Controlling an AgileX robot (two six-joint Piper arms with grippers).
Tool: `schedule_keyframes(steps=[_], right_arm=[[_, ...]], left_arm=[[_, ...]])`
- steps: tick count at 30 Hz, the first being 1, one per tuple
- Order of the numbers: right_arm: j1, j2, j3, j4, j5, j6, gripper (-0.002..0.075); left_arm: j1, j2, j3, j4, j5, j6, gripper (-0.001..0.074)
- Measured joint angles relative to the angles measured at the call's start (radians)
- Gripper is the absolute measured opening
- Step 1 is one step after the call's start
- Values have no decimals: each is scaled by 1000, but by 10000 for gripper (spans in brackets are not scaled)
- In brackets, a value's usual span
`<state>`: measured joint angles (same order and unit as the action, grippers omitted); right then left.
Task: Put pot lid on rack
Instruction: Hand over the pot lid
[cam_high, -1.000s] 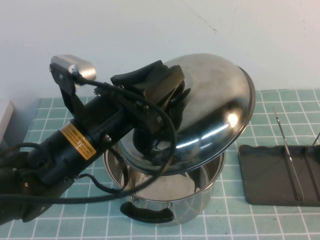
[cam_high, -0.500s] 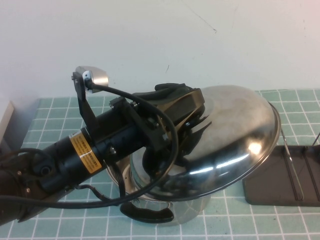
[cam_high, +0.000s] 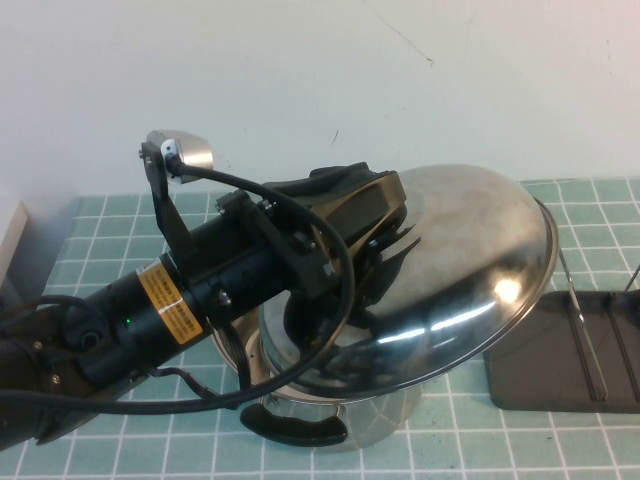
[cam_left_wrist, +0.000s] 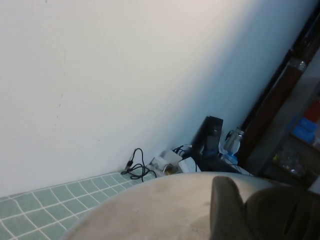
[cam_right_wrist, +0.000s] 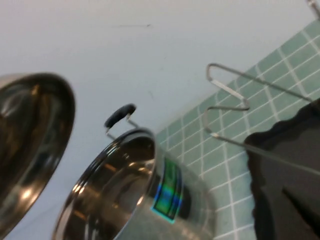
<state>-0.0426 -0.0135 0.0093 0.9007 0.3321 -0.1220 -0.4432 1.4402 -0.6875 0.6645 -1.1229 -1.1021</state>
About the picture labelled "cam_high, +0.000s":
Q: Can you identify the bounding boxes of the stainless steel pot black handles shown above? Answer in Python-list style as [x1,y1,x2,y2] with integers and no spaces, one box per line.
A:
[209,294,427,454]

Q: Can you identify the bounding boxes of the black camera bracket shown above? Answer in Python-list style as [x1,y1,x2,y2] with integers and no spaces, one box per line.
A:
[137,141,195,257]

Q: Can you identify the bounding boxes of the green checked tablecloth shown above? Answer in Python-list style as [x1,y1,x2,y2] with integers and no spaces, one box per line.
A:
[0,179,640,480]

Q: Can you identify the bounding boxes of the beige board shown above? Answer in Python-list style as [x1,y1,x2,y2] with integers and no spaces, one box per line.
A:
[0,199,32,286]

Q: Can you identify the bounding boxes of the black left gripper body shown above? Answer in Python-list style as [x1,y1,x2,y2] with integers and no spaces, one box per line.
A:
[259,162,407,302]

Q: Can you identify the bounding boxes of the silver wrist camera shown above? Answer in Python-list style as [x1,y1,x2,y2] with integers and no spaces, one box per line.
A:
[146,128,216,186]

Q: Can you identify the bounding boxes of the black camera cable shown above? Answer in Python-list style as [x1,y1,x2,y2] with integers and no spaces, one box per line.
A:
[0,148,357,417]

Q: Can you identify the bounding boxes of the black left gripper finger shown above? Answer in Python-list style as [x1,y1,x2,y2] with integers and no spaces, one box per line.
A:
[356,252,402,312]
[378,219,422,252]

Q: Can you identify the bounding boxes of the stainless steel pot lid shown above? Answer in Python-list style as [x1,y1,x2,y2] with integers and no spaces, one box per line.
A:
[258,162,560,402]

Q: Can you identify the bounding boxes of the grey tray wire lid rack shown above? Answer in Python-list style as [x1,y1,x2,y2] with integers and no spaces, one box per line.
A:
[482,244,640,414]

